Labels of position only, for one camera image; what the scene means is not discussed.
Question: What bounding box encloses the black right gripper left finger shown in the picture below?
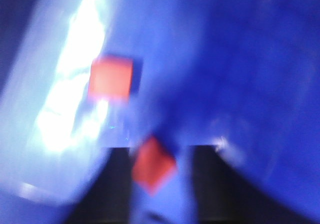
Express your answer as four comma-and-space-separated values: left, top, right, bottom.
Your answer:
65, 148, 132, 224

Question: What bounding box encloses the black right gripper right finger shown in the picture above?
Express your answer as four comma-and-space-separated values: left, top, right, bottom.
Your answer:
192, 145, 318, 224

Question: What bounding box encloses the red cube between fingers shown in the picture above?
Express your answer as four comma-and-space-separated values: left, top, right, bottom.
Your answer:
131, 136, 177, 196

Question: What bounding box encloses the red cube upper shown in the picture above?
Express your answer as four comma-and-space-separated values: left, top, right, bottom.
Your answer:
87, 56, 133, 101

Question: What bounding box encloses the blue crate interior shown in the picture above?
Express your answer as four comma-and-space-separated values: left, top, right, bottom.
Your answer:
0, 0, 320, 224

